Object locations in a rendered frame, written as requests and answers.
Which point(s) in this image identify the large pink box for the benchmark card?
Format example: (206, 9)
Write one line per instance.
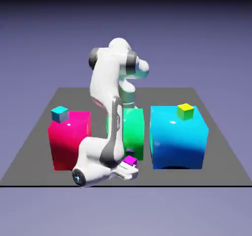
(67, 137)

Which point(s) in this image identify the small yellow cube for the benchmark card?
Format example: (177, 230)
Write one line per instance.
(185, 111)

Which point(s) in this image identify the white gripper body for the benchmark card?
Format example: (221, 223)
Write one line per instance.
(126, 171)

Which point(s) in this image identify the small magenta cube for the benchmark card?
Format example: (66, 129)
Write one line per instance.
(130, 159)

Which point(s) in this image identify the large green box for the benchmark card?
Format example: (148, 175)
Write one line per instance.
(133, 131)

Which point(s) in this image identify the small cyan cube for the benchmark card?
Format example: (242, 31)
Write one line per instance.
(59, 114)

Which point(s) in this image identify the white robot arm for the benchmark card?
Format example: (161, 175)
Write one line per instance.
(104, 86)

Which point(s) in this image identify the large blue box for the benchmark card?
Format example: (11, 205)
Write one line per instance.
(177, 137)

